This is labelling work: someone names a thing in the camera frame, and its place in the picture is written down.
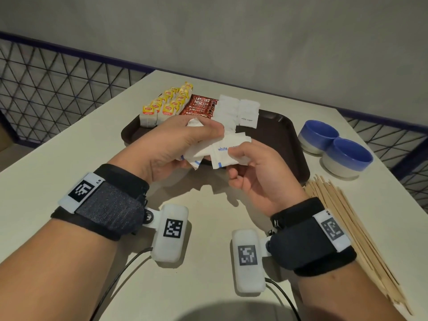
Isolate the person's left hand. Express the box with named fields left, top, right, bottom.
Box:
left=107, top=115, right=226, bottom=184

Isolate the black cable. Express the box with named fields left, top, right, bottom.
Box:
left=90, top=247, right=154, bottom=321

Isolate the bundle of wooden stir sticks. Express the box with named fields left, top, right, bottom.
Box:
left=304, top=174, right=414, bottom=315

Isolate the row of red coffee sachets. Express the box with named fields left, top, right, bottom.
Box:
left=179, top=94, right=218, bottom=117

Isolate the blue and white bowl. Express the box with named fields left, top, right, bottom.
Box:
left=297, top=120, right=340, bottom=155
left=321, top=137, right=374, bottom=178

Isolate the brown plastic tray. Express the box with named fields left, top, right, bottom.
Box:
left=121, top=103, right=311, bottom=186

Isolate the purple metal mesh railing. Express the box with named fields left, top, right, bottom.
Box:
left=0, top=31, right=428, bottom=211

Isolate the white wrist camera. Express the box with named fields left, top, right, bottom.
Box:
left=144, top=203, right=189, bottom=263
left=231, top=229, right=273, bottom=295

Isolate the person's right hand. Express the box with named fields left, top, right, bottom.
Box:
left=226, top=140, right=310, bottom=218

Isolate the person's left forearm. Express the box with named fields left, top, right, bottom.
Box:
left=0, top=217, right=119, bottom=321

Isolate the row of white sugar packets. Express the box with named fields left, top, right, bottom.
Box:
left=214, top=94, right=240, bottom=134

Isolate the bundle of white sugar packets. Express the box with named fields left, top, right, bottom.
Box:
left=180, top=118, right=235, bottom=171

